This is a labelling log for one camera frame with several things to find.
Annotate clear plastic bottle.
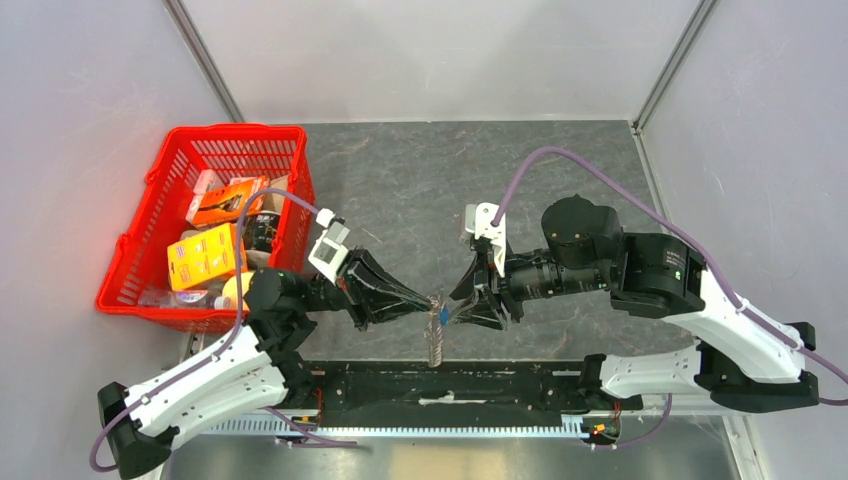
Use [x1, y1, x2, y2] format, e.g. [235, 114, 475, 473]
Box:
[138, 289, 234, 310]

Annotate aluminium rail frame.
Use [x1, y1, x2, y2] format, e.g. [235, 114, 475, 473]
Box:
[164, 323, 751, 479]

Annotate yellow round sponge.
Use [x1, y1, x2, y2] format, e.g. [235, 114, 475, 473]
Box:
[221, 271, 254, 309]

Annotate red plastic basket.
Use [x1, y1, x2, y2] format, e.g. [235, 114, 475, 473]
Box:
[95, 123, 315, 334]

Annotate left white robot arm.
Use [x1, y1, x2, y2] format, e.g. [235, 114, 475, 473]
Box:
[89, 248, 431, 479]

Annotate yellow orange box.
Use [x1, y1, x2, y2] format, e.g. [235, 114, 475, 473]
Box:
[166, 223, 248, 291]

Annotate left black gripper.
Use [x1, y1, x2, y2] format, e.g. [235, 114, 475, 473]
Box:
[299, 245, 433, 332]

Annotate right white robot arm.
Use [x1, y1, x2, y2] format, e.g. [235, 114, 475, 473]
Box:
[450, 195, 820, 413]

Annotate dark jar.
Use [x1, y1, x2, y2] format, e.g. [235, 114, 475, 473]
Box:
[242, 211, 281, 254]

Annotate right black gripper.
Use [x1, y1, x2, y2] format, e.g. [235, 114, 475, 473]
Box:
[447, 238, 611, 333]

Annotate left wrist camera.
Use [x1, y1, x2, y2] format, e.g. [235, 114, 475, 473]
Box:
[308, 208, 350, 283]

